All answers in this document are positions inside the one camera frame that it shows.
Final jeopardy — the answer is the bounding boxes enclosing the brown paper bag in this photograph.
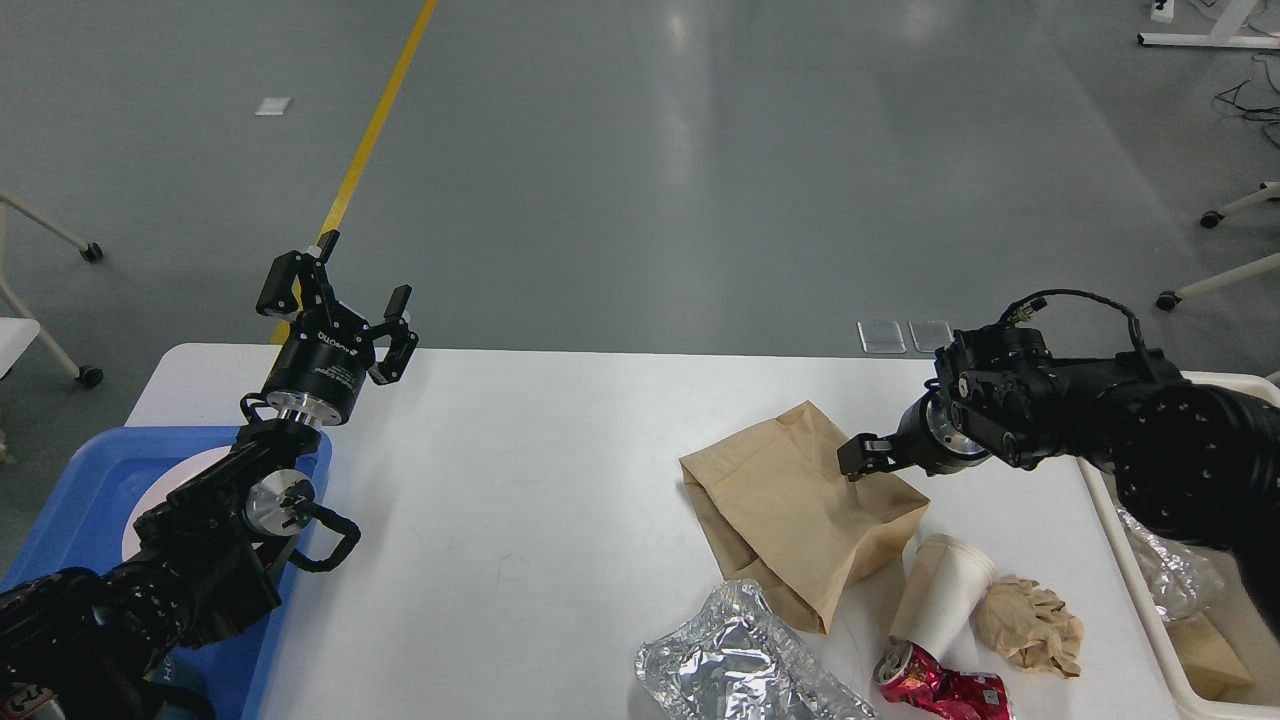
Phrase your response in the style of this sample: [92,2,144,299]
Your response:
[680,401,931,635]

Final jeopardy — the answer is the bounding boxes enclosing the clear floor plates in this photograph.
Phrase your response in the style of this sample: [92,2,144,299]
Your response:
[856,320,954,355]

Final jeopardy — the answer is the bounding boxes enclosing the pink plate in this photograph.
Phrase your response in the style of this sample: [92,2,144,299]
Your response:
[120,445,230,560]

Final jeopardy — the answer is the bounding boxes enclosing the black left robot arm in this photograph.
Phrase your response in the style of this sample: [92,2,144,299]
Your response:
[1,229,419,719]

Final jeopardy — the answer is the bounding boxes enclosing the beige plastic bin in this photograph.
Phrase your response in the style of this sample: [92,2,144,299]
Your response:
[1075,372,1280,720]

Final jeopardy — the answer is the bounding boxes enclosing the black floor cables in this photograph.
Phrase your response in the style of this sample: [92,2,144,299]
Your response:
[1215,55,1280,151]

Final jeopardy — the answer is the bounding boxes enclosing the white side table corner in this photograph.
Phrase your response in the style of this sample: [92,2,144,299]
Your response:
[0,316,41,379]

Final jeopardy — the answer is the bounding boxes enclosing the grey chair with casters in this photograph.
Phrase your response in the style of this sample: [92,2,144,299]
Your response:
[1,191,105,389]

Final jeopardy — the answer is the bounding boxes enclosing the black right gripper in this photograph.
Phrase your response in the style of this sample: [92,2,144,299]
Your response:
[837,392,992,482]

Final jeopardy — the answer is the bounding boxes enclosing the crushed white paper cup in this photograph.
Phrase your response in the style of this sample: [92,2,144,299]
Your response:
[888,534,995,659]

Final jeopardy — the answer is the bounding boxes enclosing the brown paper in bin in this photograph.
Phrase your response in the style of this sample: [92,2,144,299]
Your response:
[1165,612,1254,701]

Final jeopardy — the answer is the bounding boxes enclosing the white table frame base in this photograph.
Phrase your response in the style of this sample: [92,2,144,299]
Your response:
[1135,1,1279,53]

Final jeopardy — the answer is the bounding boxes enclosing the crumpled brown paper ball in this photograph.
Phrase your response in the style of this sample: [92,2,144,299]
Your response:
[972,575,1085,679]

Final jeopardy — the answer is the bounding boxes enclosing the white caster stand legs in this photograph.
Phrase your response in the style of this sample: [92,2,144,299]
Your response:
[1153,181,1279,313]

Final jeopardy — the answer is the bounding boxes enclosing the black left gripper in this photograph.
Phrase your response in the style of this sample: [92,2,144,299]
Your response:
[255,229,419,427]

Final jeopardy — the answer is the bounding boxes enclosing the crushed red can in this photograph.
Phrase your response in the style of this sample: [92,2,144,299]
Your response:
[872,641,1016,719]

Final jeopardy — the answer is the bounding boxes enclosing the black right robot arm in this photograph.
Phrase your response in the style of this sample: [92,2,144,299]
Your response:
[837,290,1279,632]

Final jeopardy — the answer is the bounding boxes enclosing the aluminium foil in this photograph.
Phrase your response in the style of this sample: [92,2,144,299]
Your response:
[634,579,881,719]
[1115,506,1226,625]

